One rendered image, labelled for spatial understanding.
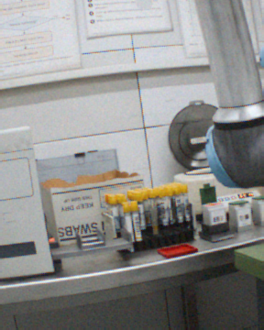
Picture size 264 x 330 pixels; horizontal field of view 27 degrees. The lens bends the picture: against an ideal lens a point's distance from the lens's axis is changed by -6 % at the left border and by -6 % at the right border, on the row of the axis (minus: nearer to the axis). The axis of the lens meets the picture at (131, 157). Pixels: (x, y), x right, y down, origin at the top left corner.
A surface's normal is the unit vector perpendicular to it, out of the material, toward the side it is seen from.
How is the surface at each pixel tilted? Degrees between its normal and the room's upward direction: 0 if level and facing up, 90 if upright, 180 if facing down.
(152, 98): 90
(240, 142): 101
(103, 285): 90
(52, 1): 93
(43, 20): 93
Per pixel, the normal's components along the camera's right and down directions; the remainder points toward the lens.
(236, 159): -0.54, 0.30
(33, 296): 0.25, 0.02
